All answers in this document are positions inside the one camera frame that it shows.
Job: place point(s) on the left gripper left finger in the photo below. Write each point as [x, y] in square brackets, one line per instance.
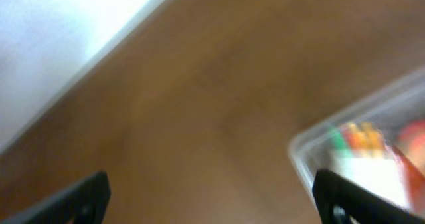
[83, 202]

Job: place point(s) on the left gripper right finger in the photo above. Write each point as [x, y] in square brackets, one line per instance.
[337, 200]

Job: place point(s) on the clear case of coloured bits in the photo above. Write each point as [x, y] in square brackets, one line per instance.
[360, 155]

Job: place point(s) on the clear plastic container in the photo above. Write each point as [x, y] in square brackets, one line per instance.
[388, 110]

